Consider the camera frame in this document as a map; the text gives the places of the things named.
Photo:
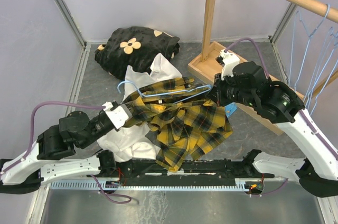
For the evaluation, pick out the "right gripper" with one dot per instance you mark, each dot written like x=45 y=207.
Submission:
x=217 y=92

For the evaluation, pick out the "yellow plaid shirt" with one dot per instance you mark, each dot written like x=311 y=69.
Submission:
x=193 y=127

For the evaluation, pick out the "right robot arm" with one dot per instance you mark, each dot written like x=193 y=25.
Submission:
x=317 y=172

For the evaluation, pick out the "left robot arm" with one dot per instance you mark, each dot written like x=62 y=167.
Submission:
x=51 y=159

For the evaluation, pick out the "white shirt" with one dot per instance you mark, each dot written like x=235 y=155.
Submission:
x=131 y=141

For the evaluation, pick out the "blue folded cloth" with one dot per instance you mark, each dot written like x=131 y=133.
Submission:
x=230 y=109

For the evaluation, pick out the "wooden clothes rack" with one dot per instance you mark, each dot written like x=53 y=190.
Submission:
x=256 y=92

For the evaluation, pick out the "black flower-pattern garment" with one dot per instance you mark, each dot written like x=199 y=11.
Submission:
x=137 y=47

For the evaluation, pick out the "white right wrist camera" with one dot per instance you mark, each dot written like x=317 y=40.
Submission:
x=228 y=61

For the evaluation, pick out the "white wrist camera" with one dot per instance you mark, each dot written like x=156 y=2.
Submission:
x=118 y=114
x=228 y=61

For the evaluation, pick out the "white slotted cable duct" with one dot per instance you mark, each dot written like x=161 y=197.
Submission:
x=106 y=185

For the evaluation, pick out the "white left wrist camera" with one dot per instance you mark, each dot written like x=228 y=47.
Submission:
x=118 y=114

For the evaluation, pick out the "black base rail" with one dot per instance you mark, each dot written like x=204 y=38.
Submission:
x=205 y=172

